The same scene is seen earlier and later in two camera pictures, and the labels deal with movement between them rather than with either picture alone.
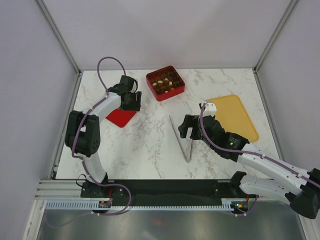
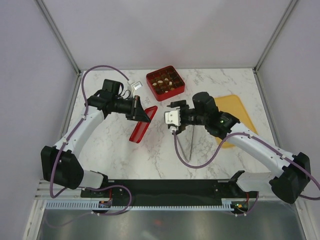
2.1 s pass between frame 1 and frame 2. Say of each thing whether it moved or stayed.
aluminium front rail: stayed
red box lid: moved
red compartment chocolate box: stayed
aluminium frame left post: stayed
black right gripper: moved
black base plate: stayed
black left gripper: moved
